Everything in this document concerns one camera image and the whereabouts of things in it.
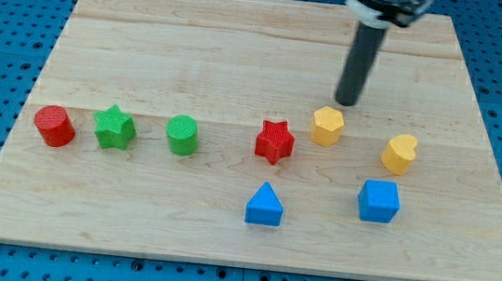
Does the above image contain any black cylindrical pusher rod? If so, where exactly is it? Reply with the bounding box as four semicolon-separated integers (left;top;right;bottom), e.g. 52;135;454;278
334;23;387;107

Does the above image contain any blue triangle block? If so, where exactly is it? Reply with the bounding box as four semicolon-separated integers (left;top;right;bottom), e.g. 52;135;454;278
244;181;284;227

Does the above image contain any yellow hexagon block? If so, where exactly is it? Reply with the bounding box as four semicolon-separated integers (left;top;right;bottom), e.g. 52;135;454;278
310;106;345;147

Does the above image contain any green star block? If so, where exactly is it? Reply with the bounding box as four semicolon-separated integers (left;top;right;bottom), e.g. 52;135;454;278
94;104;136;151

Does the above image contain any blue cube block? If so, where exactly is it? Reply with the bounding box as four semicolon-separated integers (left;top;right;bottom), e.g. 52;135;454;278
357;180;401;223

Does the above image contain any green cylinder block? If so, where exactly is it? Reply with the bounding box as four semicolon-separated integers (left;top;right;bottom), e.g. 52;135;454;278
165;114;198;156

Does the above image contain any yellow heart block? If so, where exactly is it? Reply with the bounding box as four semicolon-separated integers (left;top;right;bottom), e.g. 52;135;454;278
380;134;418;176

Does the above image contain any light wooden board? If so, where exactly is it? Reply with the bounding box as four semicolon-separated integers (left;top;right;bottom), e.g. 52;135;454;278
0;0;502;281

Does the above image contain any red star block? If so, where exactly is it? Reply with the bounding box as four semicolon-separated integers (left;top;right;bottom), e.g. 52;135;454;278
255;119;295;166

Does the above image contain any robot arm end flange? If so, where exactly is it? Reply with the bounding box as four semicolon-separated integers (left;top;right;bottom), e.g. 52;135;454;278
345;0;434;30

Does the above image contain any red cylinder block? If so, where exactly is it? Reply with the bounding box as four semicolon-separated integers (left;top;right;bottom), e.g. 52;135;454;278
33;105;75;147

